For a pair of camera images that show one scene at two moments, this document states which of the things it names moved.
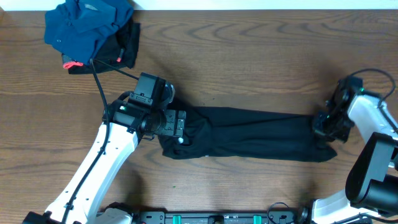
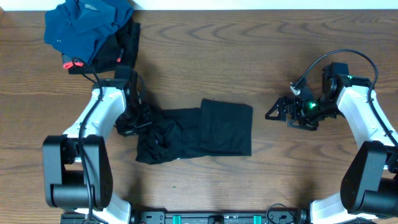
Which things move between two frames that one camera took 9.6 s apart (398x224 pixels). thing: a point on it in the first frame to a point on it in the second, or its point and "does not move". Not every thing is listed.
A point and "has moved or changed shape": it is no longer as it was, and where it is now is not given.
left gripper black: [170, 128] to [147, 120]
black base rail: [222, 218] does not move
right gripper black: [318, 128] to [295, 102]
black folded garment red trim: [120, 48] does not move
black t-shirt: [248, 134] has moved or changed shape
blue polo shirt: [78, 27] does not move
